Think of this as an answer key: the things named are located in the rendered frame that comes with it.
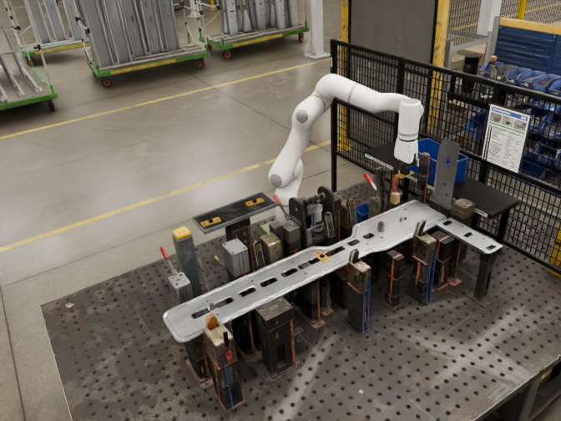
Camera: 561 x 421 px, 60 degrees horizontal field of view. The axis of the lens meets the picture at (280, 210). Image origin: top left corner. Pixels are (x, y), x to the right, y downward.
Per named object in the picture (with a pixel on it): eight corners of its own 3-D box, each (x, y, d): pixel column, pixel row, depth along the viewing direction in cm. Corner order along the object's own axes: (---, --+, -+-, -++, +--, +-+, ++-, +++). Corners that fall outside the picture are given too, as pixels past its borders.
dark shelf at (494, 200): (490, 220, 227) (491, 215, 225) (362, 155, 293) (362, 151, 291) (519, 205, 236) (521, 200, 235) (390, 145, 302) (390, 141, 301)
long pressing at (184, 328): (181, 350, 173) (180, 347, 172) (159, 314, 189) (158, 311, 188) (450, 219, 232) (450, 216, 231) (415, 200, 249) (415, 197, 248)
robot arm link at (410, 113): (401, 124, 213) (395, 133, 206) (403, 95, 205) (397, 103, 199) (421, 127, 209) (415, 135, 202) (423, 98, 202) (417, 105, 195)
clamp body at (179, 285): (187, 356, 208) (172, 291, 189) (177, 339, 216) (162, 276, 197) (208, 346, 212) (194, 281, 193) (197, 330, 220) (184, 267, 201)
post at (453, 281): (453, 286, 234) (461, 238, 219) (436, 275, 242) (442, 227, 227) (462, 281, 237) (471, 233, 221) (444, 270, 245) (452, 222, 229)
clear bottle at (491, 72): (487, 99, 240) (494, 58, 229) (477, 96, 245) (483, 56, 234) (496, 97, 243) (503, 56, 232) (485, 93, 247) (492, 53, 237)
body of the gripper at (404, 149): (392, 134, 210) (391, 157, 216) (410, 141, 203) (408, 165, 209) (405, 129, 214) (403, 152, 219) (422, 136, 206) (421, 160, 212)
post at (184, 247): (194, 319, 226) (177, 242, 203) (187, 310, 232) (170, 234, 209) (208, 312, 230) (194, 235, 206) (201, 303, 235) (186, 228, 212)
